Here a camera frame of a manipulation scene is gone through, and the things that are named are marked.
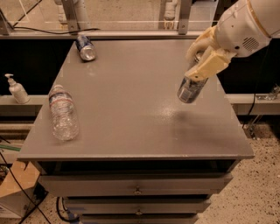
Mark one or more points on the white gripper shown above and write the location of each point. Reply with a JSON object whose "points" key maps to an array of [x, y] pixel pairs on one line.
{"points": [[241, 31]]}

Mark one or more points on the silver redbull can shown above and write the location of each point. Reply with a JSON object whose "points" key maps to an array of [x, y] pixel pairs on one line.
{"points": [[189, 89]]}

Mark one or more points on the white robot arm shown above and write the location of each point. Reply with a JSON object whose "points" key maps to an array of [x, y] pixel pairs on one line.
{"points": [[243, 29]]}

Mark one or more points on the blue pepsi can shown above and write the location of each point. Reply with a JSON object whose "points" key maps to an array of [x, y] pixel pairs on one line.
{"points": [[85, 47]]}

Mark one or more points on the grey drawer cabinet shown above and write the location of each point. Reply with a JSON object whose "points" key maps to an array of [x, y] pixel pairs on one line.
{"points": [[142, 156]]}

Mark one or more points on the clear plastic water bottle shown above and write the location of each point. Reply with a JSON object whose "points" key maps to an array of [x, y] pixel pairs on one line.
{"points": [[65, 124]]}

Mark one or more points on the white pump soap bottle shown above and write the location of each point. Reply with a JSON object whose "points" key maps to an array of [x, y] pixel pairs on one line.
{"points": [[17, 90]]}

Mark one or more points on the cardboard box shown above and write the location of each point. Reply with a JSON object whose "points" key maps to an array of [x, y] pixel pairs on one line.
{"points": [[14, 191]]}

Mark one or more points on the grey metal bracket right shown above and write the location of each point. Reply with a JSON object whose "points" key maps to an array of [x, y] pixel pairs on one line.
{"points": [[184, 14]]}

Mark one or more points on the grey metal bracket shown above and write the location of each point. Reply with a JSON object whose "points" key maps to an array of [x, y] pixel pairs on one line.
{"points": [[68, 6], [184, 14]]}

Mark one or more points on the grey metal bracket left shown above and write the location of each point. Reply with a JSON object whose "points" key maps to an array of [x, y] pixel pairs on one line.
{"points": [[68, 6]]}

